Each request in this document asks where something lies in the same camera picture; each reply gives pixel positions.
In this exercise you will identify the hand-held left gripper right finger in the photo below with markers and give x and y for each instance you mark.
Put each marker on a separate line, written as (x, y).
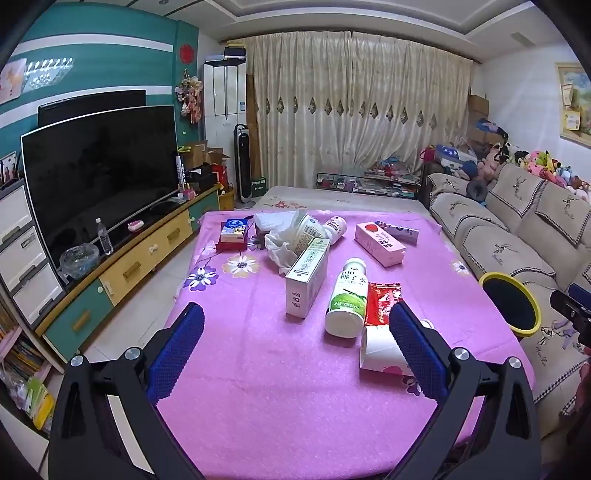
(415, 353)

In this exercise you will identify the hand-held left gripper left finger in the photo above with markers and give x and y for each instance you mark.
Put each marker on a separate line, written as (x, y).
(178, 355)

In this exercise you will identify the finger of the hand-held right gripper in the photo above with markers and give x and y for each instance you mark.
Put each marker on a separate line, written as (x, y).
(581, 290)
(563, 303)

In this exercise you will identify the white paper cup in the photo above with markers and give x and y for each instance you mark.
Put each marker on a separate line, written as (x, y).
(378, 350)

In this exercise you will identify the yellow rimmed black bin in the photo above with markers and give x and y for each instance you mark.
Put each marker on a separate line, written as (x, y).
(510, 304)

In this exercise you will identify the red snack packet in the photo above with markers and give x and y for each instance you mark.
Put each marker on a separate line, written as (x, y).
(381, 300)

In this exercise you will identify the white green drink bottle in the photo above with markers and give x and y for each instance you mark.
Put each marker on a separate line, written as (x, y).
(346, 300)

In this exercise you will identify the pink carton box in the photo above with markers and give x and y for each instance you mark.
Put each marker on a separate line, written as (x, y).
(378, 244)

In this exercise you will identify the white and blue tube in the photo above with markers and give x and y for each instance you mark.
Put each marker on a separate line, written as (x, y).
(404, 234)

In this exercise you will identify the green and white tea box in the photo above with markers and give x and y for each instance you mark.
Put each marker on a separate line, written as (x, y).
(304, 277)

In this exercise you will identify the white plastic bag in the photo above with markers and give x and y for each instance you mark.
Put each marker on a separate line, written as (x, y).
(277, 251)

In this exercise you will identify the white supplement bottle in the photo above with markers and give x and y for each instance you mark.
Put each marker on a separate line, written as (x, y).
(336, 228)

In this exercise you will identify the white paper tub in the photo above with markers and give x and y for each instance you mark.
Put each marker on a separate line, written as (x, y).
(307, 230)

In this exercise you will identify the beige sofa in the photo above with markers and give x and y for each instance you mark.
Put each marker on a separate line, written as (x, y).
(489, 240)

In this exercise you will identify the green and yellow cabinet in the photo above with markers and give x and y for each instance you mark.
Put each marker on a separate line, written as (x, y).
(138, 263)

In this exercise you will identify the pink floral tablecloth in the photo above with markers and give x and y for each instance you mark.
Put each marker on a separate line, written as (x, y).
(277, 392)

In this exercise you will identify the flat red box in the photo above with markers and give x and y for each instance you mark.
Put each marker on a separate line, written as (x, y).
(231, 247)

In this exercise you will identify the row of plush toys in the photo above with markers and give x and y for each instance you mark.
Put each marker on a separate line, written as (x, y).
(540, 161)

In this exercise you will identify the small pink case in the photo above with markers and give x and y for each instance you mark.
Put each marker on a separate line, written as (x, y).
(135, 225)

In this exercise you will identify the clear glass bowl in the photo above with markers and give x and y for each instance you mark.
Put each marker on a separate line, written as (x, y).
(79, 259)

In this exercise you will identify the small blue and white box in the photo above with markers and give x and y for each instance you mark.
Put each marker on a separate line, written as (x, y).
(233, 229)

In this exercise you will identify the clear water bottle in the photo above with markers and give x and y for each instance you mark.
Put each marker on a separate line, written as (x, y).
(105, 237)

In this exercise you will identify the dark round cushion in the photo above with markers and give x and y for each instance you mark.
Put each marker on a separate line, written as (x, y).
(476, 190)

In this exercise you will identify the bookshelf with books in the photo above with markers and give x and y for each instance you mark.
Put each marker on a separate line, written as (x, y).
(23, 364)

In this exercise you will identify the low cluttered shelf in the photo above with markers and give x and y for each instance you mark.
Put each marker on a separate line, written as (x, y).
(369, 180)

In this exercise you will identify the cream floral mattress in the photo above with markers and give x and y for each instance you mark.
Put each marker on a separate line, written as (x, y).
(323, 198)

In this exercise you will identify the white drawer unit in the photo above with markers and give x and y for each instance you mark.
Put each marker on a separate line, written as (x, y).
(23, 258)

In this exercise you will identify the blue starry toy case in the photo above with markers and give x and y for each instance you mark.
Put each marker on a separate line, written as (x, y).
(455, 154)

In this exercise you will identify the framed flower landscape picture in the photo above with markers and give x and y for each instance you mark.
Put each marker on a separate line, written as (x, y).
(575, 106)

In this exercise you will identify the large curved black television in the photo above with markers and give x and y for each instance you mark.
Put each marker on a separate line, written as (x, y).
(101, 175)

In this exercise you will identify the open cardboard boxes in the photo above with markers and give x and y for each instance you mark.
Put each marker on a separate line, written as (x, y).
(203, 159)

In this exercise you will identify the stacked cardboard boxes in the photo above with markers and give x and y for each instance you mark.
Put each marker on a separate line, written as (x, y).
(478, 117)

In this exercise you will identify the black tower fan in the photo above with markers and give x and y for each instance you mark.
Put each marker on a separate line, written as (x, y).
(243, 161)

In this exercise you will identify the white standing air conditioner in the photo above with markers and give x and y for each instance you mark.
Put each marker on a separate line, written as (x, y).
(221, 106)

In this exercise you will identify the cream embroidered curtain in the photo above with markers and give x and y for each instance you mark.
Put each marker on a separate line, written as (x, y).
(360, 101)

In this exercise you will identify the hanging flower decoration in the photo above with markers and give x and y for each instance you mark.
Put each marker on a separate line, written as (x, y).
(190, 97)

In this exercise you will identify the small photo frame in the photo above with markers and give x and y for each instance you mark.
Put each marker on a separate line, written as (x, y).
(9, 168)

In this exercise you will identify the red round wall ornament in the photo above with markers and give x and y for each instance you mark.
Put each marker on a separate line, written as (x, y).
(185, 53)

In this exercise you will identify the mirrored bird wall art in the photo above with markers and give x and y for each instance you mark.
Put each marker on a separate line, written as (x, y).
(48, 73)

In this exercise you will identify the pink wall art panel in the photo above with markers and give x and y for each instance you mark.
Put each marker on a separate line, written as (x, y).
(11, 81)

